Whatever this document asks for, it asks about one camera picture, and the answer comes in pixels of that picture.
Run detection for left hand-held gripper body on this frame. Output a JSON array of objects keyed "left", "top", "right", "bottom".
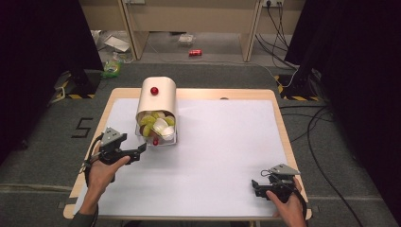
[{"left": 97, "top": 126, "right": 134, "bottom": 166}]

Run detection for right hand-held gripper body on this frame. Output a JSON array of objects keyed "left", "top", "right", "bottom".
[{"left": 266, "top": 163, "right": 302, "bottom": 203}]

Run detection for toy items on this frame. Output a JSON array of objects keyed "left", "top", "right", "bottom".
[{"left": 135, "top": 110, "right": 178, "bottom": 147}]

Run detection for beige cylindrical container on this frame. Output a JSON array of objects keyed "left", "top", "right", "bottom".
[{"left": 135, "top": 76, "right": 179, "bottom": 147}]

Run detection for person's right hand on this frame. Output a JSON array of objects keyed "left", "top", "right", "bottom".
[{"left": 265, "top": 177, "right": 307, "bottom": 227}]

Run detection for person's left hand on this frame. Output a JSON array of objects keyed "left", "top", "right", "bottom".
[{"left": 84, "top": 155, "right": 131, "bottom": 197}]

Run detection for white cup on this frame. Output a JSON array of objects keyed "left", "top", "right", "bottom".
[
  {"left": 161, "top": 126, "right": 176, "bottom": 142},
  {"left": 152, "top": 117, "right": 169, "bottom": 134}
]

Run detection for black stand base striped tape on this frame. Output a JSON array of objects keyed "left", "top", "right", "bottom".
[
  {"left": 273, "top": 70, "right": 322, "bottom": 102},
  {"left": 51, "top": 68, "right": 102, "bottom": 100}
]

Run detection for white paper sheet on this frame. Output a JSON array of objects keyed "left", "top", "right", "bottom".
[{"left": 73, "top": 97, "right": 292, "bottom": 218}]

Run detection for green snack packet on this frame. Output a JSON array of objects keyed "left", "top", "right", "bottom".
[{"left": 100, "top": 60, "right": 123, "bottom": 79}]

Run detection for crumpled clear plastic bag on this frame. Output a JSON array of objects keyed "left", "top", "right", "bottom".
[{"left": 91, "top": 28, "right": 135, "bottom": 64}]

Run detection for black curtain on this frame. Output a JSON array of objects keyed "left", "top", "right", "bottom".
[
  {"left": 0, "top": 0, "right": 105, "bottom": 165},
  {"left": 285, "top": 0, "right": 401, "bottom": 218}
]

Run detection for clear plastic container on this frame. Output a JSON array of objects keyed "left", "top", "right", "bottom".
[{"left": 178, "top": 33, "right": 196, "bottom": 47}]

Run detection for light wooden desk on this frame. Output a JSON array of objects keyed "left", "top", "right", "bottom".
[{"left": 78, "top": 0, "right": 306, "bottom": 62}]

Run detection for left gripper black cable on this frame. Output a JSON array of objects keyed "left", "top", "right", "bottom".
[{"left": 82, "top": 133, "right": 105, "bottom": 227}]

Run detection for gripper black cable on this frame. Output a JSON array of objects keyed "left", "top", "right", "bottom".
[
  {"left": 82, "top": 133, "right": 105, "bottom": 227},
  {"left": 292, "top": 180, "right": 309, "bottom": 223}
]

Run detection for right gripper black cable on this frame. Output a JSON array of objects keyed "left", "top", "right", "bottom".
[{"left": 292, "top": 180, "right": 309, "bottom": 223}]

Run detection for black floor cable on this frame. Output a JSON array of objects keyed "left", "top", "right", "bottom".
[
  {"left": 278, "top": 104, "right": 334, "bottom": 143},
  {"left": 306, "top": 105, "right": 367, "bottom": 227}
]

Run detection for black power cable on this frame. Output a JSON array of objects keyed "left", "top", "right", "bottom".
[
  {"left": 254, "top": 33, "right": 300, "bottom": 71},
  {"left": 266, "top": 2, "right": 289, "bottom": 53}
]

